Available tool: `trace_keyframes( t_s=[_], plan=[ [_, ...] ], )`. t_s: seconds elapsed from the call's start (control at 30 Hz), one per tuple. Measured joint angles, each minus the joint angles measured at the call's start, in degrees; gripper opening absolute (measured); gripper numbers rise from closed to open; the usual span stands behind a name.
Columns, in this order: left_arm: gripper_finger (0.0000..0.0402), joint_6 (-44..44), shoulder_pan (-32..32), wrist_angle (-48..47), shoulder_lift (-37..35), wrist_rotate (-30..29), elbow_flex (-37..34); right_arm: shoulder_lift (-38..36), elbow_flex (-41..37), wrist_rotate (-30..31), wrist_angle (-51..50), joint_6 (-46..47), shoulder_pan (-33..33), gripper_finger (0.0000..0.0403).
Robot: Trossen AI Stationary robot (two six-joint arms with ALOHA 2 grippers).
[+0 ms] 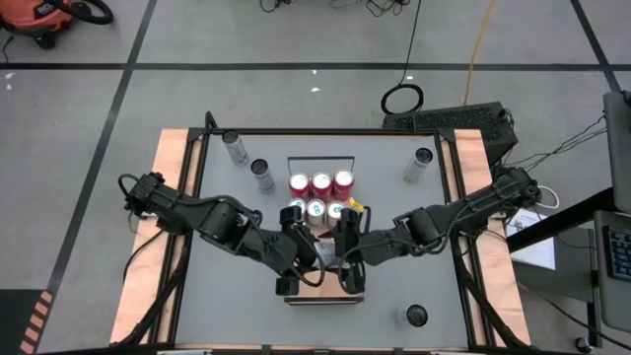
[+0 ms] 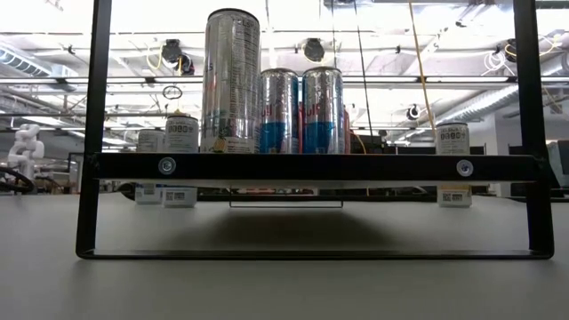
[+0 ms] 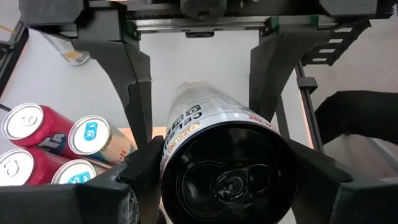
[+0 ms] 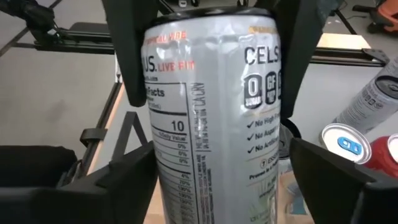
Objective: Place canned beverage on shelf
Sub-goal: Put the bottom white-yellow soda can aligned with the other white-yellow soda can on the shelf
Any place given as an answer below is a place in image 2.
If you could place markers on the black aluminium table frame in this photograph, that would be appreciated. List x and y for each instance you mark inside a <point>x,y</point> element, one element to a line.
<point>311,197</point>

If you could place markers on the ceiling light strip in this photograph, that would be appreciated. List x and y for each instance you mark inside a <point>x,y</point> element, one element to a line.
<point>467,80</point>

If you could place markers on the red Fanta soda can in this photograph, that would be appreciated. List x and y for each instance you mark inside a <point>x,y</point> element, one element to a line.
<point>301,131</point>
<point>347,133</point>

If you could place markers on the silver blue Red Bull can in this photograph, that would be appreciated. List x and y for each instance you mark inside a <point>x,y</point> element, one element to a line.
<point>279,111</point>
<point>323,111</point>

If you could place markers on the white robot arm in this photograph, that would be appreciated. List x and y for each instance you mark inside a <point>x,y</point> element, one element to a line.
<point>26,149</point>

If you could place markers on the white Celsius can blue print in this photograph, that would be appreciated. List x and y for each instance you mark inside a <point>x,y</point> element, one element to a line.
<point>181,138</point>
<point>149,142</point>

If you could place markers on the white Celsius can orange print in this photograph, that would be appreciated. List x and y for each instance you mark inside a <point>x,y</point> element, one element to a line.
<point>231,89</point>
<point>452,140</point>

